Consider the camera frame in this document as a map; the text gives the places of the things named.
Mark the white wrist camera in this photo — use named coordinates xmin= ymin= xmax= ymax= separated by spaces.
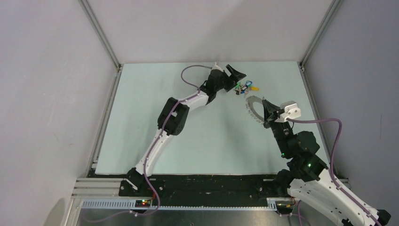
xmin=211 ymin=62 xmax=223 ymax=72
xmin=275 ymin=101 xmax=302 ymax=123

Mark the bunch of coloured keys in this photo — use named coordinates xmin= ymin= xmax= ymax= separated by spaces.
xmin=235 ymin=81 xmax=260 ymax=97

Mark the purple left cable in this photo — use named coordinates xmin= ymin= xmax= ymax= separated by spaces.
xmin=124 ymin=65 xmax=215 ymax=217

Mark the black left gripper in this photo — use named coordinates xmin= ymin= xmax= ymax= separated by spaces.
xmin=214 ymin=65 xmax=245 ymax=92

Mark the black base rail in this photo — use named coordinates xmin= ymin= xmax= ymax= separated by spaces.
xmin=119 ymin=174 xmax=290 ymax=207

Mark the right aluminium frame post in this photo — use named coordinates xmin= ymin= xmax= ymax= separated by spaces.
xmin=299 ymin=0 xmax=343 ymax=72

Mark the white slotted cable duct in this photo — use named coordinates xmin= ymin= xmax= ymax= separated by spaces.
xmin=81 ymin=198 xmax=294 ymax=211

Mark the aluminium frame post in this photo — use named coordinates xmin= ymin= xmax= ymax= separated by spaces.
xmin=299 ymin=0 xmax=343 ymax=72
xmin=78 ymin=0 xmax=123 ymax=73

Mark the large metal keyring disc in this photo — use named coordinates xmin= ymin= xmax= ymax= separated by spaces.
xmin=246 ymin=96 xmax=265 ymax=124

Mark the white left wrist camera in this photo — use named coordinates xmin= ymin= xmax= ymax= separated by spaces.
xmin=211 ymin=62 xmax=223 ymax=72

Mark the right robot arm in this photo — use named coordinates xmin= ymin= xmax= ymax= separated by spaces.
xmin=262 ymin=99 xmax=391 ymax=226

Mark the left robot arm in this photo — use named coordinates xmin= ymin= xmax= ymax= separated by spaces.
xmin=126 ymin=63 xmax=247 ymax=196

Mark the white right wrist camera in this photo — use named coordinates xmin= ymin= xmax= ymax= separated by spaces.
xmin=275 ymin=101 xmax=302 ymax=123

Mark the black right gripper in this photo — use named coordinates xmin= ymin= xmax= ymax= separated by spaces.
xmin=262 ymin=99 xmax=292 ymax=157

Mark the left aluminium frame post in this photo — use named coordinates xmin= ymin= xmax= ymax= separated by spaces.
xmin=78 ymin=0 xmax=123 ymax=73

